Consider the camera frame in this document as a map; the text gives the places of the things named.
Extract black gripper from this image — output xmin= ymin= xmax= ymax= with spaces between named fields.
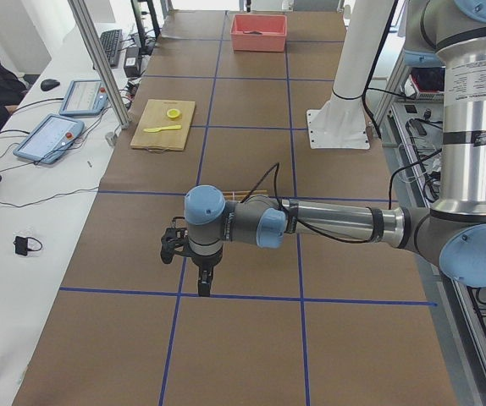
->
xmin=160 ymin=216 xmax=222 ymax=297

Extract grey and pink cloth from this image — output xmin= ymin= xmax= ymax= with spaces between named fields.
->
xmin=242 ymin=30 xmax=263 ymax=35

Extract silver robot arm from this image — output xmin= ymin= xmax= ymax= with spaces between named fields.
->
xmin=161 ymin=1 xmax=486 ymax=296

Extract yellow plastic knife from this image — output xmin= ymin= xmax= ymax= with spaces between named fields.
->
xmin=143 ymin=124 xmax=182 ymax=133

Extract yellow lemon slices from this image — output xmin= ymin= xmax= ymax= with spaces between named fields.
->
xmin=166 ymin=108 xmax=181 ymax=119

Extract bamboo cutting board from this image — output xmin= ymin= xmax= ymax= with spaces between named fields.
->
xmin=130 ymin=99 xmax=196 ymax=151

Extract small black device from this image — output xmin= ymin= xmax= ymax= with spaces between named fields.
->
xmin=14 ymin=235 xmax=43 ymax=256

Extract near blue teach pendant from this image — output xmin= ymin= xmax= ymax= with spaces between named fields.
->
xmin=13 ymin=114 xmax=85 ymax=164

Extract blue teach pendant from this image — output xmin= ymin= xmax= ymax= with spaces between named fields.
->
xmin=59 ymin=80 xmax=108 ymax=117
xmin=13 ymin=114 xmax=85 ymax=164

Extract far blue teach pendant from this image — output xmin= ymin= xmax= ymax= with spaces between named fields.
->
xmin=59 ymin=80 xmax=108 ymax=117

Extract black power adapter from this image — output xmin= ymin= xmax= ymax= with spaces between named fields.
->
xmin=124 ymin=47 xmax=142 ymax=78

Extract pink plastic bin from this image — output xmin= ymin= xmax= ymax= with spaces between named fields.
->
xmin=230 ymin=14 xmax=287 ymax=52

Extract black computer mouse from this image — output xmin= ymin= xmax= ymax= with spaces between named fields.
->
xmin=40 ymin=79 xmax=60 ymax=91

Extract black keyboard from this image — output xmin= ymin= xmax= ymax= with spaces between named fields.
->
xmin=99 ymin=29 xmax=123 ymax=67

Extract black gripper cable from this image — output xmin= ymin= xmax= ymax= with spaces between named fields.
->
xmin=242 ymin=162 xmax=443 ymax=244

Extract aluminium frame rails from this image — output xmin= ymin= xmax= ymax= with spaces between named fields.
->
xmin=378 ymin=0 xmax=486 ymax=406

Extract aluminium frame post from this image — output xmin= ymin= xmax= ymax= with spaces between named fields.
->
xmin=68 ymin=0 xmax=130 ymax=129

